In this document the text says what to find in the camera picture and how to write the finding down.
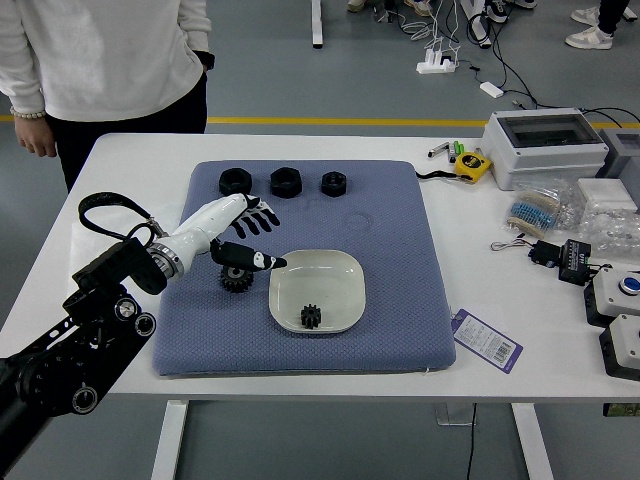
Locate person's right hand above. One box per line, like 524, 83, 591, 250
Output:
13, 115, 59, 159

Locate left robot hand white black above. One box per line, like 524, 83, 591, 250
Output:
167, 193, 289, 274

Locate big black gear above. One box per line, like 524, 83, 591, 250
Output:
218, 264, 255, 295

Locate small black gear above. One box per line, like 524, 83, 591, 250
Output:
299, 303, 322, 331

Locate large black hex nut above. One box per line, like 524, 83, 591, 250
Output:
269, 166, 304, 199
218, 168, 254, 200

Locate small black hex nut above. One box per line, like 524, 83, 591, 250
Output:
320, 170, 350, 198

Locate flat white box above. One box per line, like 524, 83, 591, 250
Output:
576, 177, 640, 212

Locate button box with blue button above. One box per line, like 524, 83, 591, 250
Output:
583, 267, 640, 329

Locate grey box with window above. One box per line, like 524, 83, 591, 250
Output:
596, 127, 640, 180

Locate white and black button box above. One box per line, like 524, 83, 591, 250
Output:
598, 313, 640, 382

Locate blue-grey quilted mat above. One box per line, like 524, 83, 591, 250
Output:
151, 159, 459, 379

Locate person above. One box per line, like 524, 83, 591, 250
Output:
0, 0, 217, 194
565, 0, 634, 51

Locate white square dish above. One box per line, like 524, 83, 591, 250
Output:
268, 248, 367, 335

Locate white desk leg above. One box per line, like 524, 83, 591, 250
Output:
310, 0, 327, 50
458, 0, 495, 50

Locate white table leg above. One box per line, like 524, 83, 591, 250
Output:
149, 399, 190, 480
510, 402, 555, 480

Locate white power strip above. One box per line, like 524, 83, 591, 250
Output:
416, 47, 461, 76

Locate purple and white label tag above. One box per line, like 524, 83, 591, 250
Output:
449, 308, 525, 374

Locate bag of blue resistors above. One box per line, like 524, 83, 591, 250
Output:
502, 179, 576, 236

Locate black circuit module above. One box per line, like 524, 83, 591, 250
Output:
558, 238, 614, 287

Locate clear bag of small parts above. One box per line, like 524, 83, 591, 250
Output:
559, 197, 640, 261

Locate white bead bracelet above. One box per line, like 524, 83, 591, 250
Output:
9, 104, 48, 121

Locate yellow tape measure with strap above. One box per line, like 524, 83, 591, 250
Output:
414, 152, 495, 186

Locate white power cables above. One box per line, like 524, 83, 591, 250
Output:
397, 0, 464, 57

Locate grey under-table bracket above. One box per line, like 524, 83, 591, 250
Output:
433, 401, 477, 428

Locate black floor cable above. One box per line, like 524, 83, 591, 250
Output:
467, 9, 640, 132

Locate grey electrical enclosure box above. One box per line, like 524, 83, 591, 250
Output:
482, 107, 611, 192

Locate black module with thin wires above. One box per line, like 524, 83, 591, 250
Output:
490, 238, 564, 270

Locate black cable under table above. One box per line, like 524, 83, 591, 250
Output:
464, 402, 477, 480

